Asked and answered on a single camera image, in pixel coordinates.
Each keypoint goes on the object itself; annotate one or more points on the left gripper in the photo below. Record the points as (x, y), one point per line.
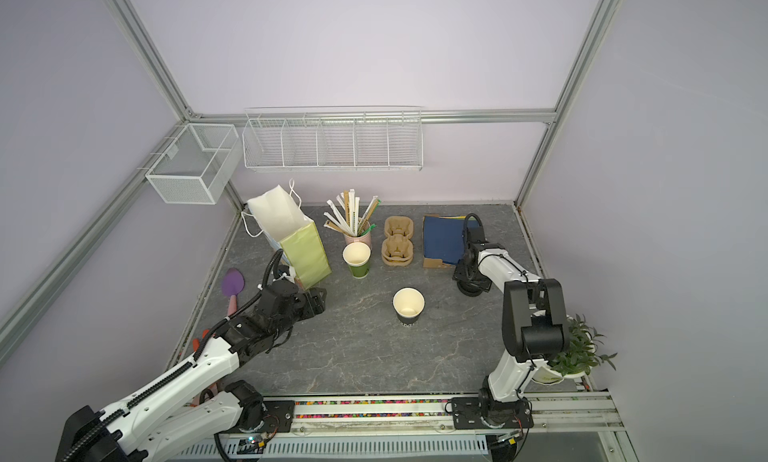
(318, 301)

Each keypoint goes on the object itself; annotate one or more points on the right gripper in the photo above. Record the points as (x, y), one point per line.
(460, 270)

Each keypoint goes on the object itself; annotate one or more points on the black paper cup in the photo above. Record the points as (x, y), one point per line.
(408, 304)

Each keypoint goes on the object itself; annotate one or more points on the green paper cup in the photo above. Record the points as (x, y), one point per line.
(357, 257)

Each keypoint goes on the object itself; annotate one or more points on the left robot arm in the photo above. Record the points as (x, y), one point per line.
(168, 390)

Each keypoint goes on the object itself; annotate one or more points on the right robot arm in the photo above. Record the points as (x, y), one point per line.
(534, 322)

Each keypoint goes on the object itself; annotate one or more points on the black cup lid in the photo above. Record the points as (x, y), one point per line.
(474, 288)

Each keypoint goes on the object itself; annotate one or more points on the cardboard tray with napkins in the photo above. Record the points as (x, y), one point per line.
(443, 244)

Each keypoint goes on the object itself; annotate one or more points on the brown pulp cup carrier stack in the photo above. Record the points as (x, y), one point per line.
(397, 248)

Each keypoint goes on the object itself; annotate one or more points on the green paper gift bag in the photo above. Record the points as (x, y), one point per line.
(277, 214)

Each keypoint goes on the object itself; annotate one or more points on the green wrapped straw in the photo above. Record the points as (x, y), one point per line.
(368, 228)

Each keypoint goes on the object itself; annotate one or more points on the pink metal straw bucket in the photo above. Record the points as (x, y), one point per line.
(364, 239)

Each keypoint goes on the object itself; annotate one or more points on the potted green plant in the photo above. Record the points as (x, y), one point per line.
(579, 358)

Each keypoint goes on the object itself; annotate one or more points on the white wrapped straw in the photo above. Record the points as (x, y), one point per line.
(352, 203)

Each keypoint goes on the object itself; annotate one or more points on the small white mesh basket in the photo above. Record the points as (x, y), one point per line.
(197, 164)

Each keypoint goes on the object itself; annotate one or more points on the red handled tool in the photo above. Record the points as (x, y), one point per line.
(199, 344)

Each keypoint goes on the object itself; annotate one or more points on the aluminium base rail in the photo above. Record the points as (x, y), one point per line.
(370, 426)

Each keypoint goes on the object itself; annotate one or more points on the wide white wire basket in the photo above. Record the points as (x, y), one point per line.
(345, 138)

